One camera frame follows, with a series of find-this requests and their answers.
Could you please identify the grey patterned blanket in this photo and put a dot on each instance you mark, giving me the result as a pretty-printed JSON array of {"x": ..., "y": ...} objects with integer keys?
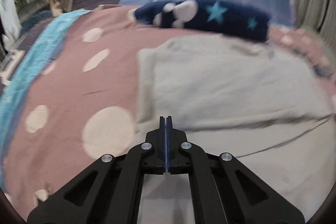
[{"x": 15, "y": 56}]

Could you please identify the navy star print fleece cloth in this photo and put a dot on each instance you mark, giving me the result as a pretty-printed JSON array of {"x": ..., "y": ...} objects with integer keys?
[{"x": 231, "y": 22}]

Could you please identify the beige t-shirt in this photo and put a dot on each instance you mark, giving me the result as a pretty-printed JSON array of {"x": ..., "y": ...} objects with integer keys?
[{"x": 210, "y": 87}]

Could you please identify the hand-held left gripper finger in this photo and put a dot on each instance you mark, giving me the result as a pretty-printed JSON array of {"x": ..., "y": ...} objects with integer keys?
[
  {"x": 163, "y": 134},
  {"x": 169, "y": 134}
]

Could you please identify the pink polka dot bedspread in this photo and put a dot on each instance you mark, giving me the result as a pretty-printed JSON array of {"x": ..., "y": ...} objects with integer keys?
[{"x": 105, "y": 87}]

